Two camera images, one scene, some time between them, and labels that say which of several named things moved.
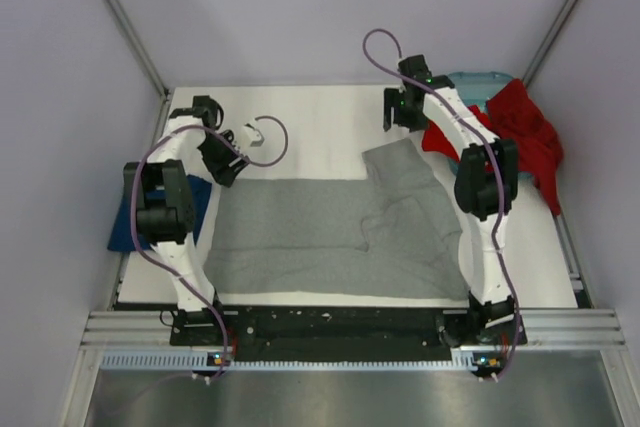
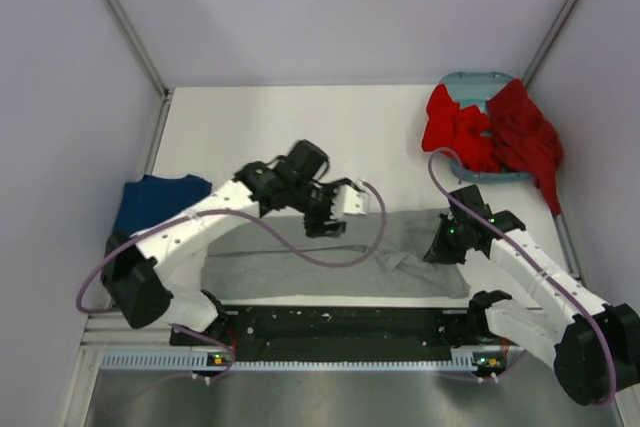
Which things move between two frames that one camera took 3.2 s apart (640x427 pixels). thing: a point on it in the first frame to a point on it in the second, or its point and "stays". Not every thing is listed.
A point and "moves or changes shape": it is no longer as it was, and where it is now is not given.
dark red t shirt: x=537 y=142 stays
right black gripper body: x=395 y=108 to x=449 y=243
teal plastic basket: x=474 y=90 stays
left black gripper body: x=218 y=154 to x=316 y=204
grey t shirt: x=392 y=236 moves or changes shape
